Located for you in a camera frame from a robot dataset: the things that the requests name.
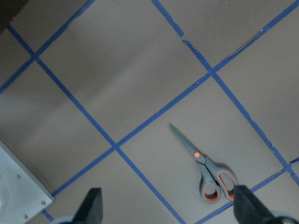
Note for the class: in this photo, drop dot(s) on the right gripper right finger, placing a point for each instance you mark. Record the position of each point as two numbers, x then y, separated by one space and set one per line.
248 209

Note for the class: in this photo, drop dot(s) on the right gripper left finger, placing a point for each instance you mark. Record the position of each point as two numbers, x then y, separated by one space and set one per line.
91 209

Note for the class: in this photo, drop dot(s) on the grey orange scissors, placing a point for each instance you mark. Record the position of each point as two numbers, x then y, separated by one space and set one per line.
217 179

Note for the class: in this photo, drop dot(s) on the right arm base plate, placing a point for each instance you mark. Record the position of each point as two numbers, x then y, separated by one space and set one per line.
22 195

